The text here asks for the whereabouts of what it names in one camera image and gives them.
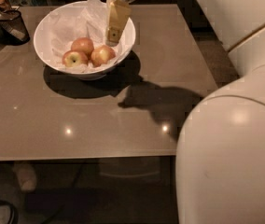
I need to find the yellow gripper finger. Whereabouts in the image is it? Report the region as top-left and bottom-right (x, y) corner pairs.
(105, 0), (131, 47)

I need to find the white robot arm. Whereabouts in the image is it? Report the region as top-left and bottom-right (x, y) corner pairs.
(175, 0), (265, 224)

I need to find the white bowl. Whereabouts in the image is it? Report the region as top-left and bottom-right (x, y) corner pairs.
(34, 1), (135, 80)

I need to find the left red yellow apple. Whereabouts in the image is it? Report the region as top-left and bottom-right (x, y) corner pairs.
(62, 50), (89, 67)

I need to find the white crumpled paper liner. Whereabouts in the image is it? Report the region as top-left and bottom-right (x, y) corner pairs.
(48, 0), (135, 77)

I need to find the black mesh basket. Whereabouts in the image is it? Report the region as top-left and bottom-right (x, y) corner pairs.
(0, 10), (30, 46)

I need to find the pale object under table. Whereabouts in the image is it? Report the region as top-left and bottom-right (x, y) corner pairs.
(12, 161), (37, 192)

